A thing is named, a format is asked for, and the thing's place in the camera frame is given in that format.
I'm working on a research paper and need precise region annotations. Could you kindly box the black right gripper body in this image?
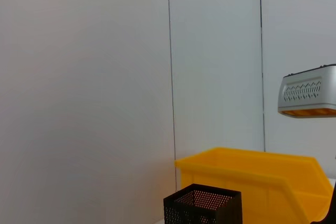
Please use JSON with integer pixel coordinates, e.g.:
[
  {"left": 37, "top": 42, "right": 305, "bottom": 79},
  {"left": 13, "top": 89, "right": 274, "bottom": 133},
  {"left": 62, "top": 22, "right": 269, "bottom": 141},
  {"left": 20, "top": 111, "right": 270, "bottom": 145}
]
[{"left": 312, "top": 186, "right": 336, "bottom": 224}]

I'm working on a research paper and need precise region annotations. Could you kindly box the black mesh pen holder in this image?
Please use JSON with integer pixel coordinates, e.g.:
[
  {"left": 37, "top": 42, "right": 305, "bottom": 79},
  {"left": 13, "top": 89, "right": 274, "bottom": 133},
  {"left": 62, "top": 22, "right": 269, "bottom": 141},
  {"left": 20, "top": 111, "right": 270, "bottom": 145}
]
[{"left": 163, "top": 183, "right": 242, "bottom": 224}]

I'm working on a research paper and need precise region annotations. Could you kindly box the yellow plastic bin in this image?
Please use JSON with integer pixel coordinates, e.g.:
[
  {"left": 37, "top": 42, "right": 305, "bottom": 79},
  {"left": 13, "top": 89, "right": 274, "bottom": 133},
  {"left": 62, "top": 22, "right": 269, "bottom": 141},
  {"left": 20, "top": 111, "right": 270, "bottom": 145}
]
[{"left": 174, "top": 147, "right": 334, "bottom": 224}]

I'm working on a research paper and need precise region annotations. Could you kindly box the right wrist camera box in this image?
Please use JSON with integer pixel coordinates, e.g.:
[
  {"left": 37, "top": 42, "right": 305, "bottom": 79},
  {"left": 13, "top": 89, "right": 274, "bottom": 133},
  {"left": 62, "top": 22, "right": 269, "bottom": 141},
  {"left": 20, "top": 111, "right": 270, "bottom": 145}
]
[{"left": 277, "top": 63, "right": 336, "bottom": 118}]

